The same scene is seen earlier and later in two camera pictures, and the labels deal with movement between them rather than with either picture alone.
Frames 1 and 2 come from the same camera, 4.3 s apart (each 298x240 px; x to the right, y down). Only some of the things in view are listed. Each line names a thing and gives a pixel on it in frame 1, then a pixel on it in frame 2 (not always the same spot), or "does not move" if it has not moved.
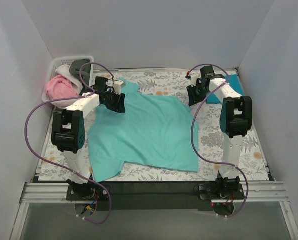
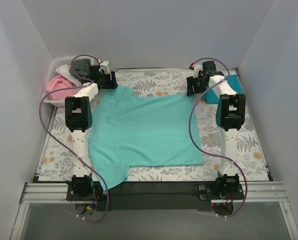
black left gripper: (116, 101) -> (109, 80)
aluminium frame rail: (45, 193) does not move
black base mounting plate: (154, 195) does not move
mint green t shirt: (155, 130) does not move
